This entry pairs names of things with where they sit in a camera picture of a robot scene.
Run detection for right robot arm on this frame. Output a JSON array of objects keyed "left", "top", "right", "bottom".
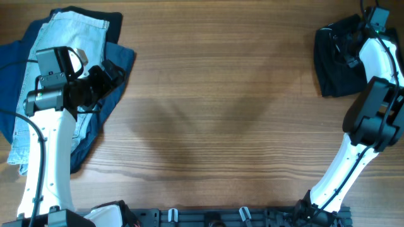
[{"left": 285, "top": 3, "right": 403, "bottom": 226}]

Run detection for navy blue shorts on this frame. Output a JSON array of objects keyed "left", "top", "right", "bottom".
[{"left": 11, "top": 9, "right": 136, "bottom": 172}]

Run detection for black shorts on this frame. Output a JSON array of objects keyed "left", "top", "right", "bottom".
[{"left": 312, "top": 13, "right": 404, "bottom": 98}]

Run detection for light blue denim shorts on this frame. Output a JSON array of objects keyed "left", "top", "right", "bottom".
[{"left": 8, "top": 11, "right": 109, "bottom": 175}]

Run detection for blue garment at left edge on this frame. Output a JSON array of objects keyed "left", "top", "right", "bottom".
[{"left": 1, "top": 41, "right": 21, "bottom": 143}]

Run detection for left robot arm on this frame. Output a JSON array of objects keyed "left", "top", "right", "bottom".
[{"left": 5, "top": 46, "right": 132, "bottom": 226}]

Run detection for black garment under pile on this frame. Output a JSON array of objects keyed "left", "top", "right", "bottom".
[{"left": 61, "top": 6, "right": 123, "bottom": 44}]

